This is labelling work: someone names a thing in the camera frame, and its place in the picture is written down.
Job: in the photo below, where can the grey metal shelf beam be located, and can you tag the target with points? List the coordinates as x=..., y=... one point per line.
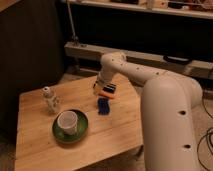
x=92, y=52

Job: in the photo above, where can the metal pole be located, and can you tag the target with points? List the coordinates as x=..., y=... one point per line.
x=74, y=36

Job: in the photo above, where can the white ceramic cup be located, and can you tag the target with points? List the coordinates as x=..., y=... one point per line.
x=68, y=121

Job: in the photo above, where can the black striped object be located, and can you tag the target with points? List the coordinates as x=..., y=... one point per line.
x=110, y=88

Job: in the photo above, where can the white patterned bottle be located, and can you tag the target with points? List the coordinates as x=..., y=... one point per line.
x=51, y=100

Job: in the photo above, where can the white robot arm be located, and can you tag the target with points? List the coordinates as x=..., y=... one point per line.
x=166, y=105

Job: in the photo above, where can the upper wooden shelf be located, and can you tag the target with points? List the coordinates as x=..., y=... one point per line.
x=141, y=8

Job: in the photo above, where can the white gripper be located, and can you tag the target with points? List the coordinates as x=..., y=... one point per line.
x=99, y=83

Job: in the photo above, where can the blue sponge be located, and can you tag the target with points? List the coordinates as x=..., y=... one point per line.
x=103, y=106

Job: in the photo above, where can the orange pepper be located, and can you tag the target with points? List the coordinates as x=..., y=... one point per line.
x=104, y=94

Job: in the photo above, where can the wooden table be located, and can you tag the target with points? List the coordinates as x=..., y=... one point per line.
x=42, y=146

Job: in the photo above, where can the green plate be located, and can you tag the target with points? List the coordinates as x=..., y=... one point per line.
x=82, y=128

